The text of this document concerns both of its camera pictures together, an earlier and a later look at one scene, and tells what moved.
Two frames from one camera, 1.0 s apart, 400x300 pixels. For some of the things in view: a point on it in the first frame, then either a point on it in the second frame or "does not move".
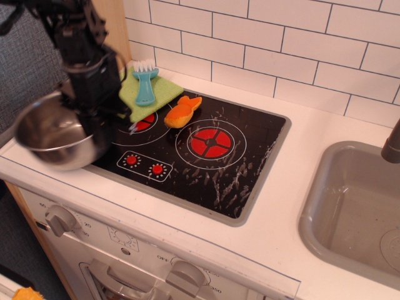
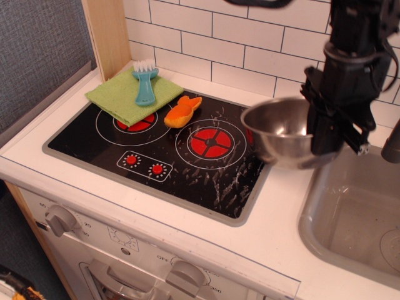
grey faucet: (390, 151) does not move
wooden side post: (113, 14) does not move
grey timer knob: (60, 220) does not move
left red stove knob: (131, 160) does not move
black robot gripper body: (95, 85) → (339, 97)
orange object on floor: (27, 294) does not move
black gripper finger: (104, 128) → (327, 133)
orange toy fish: (181, 114) does not move
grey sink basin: (350, 217) does not move
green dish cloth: (164, 91) does not move
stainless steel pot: (52, 130) → (280, 129)
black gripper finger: (90, 123) → (355, 134)
